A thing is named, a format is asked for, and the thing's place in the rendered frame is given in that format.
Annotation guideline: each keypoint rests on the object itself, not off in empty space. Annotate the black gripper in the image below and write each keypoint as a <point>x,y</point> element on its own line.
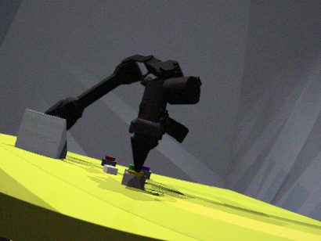
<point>147,130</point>

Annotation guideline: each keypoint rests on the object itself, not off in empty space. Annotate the red button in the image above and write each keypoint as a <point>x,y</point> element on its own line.
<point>109,161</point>

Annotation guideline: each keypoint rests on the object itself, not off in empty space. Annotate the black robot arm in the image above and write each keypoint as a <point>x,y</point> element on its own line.
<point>170,86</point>

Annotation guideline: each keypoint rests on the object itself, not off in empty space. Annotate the green button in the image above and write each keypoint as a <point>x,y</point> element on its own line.
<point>131,167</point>

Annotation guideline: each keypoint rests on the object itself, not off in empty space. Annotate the purple button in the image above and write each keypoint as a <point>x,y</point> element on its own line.
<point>146,171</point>

